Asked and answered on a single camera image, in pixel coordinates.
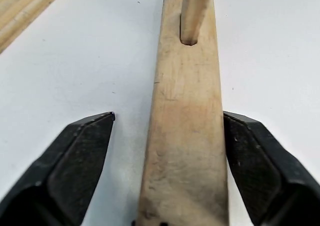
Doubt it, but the wooden bar with slot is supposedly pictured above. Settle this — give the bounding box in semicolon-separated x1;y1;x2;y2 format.
136;0;230;226

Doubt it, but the wooden seat board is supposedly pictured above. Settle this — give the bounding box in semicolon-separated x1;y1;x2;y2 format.
0;0;72;54

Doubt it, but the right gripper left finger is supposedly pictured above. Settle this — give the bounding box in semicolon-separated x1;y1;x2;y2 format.
0;111;116;226

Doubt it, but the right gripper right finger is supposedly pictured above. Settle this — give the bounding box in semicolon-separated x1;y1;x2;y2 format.
223;110;320;226

